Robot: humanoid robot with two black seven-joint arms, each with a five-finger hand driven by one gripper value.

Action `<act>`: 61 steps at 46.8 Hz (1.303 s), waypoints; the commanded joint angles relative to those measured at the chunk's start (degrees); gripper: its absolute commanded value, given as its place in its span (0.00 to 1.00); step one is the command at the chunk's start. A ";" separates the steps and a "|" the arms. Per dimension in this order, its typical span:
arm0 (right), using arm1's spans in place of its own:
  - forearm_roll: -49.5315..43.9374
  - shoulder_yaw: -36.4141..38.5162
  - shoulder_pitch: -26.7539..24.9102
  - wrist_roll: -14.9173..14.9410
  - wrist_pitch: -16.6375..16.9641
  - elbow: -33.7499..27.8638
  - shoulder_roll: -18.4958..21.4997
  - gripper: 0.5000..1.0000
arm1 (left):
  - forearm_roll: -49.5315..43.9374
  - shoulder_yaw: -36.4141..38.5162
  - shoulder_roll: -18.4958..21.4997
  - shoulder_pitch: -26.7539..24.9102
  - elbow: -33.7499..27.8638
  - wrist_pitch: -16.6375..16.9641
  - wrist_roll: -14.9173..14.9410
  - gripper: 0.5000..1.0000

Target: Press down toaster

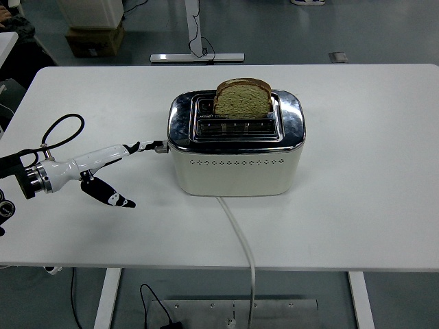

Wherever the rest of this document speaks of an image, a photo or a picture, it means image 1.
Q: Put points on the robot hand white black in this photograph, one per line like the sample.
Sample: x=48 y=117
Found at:
x=92 y=158

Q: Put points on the cream toaster chrome top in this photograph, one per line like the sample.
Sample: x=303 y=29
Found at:
x=233 y=171

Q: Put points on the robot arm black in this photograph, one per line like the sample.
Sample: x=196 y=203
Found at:
x=24 y=186

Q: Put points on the brown cardboard box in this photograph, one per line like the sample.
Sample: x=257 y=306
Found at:
x=92 y=42

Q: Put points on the small white black object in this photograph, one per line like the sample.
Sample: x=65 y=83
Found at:
x=53 y=270

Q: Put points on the white background table leg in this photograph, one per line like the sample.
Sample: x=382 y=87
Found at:
x=171 y=57

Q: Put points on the white side table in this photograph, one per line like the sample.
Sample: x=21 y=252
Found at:
x=7 y=44

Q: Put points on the person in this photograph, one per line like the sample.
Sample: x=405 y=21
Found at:
x=20 y=27

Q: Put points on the brown bread slice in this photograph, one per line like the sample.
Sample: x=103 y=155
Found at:
x=242 y=102

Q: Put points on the small white plug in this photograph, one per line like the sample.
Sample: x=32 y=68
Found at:
x=233 y=322

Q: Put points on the grey metal plate with screws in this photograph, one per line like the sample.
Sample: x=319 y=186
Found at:
x=281 y=315

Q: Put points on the grey floor socket plate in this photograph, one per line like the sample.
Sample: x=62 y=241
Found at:
x=338 y=57

